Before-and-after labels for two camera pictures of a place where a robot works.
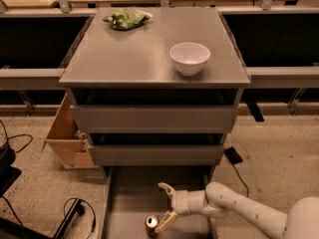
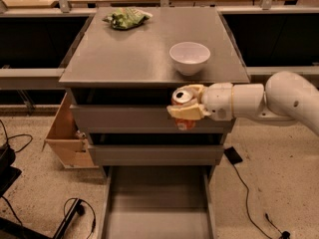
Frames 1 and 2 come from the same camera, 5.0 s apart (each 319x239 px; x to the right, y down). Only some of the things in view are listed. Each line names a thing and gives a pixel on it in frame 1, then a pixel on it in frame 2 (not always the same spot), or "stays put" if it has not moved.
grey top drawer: x=155 y=119 stays put
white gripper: x=180 y=202 to x=217 y=100
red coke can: x=152 y=222 to x=183 y=97
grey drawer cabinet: x=136 y=108 stays put
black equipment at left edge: x=8 y=174 stays put
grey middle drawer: x=153 y=155 stays put
